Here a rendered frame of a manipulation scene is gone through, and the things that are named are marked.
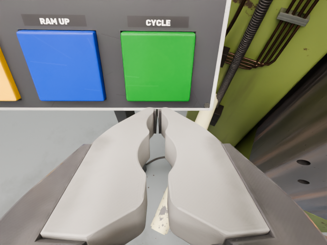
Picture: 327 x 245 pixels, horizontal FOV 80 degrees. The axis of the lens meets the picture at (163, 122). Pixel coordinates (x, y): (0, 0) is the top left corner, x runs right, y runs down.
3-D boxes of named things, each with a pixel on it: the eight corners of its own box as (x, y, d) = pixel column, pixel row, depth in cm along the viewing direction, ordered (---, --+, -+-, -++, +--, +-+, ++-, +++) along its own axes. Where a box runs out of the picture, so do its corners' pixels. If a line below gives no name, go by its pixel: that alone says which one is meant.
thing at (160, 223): (167, 236, 50) (168, 237, 46) (148, 226, 51) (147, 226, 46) (217, 104, 69) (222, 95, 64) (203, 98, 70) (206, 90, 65)
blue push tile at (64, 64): (105, 102, 23) (92, 32, 19) (39, 101, 23) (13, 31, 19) (108, 95, 24) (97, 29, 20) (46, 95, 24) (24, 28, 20)
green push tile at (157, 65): (190, 102, 23) (196, 33, 19) (126, 102, 23) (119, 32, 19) (188, 96, 25) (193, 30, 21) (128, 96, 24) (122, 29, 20)
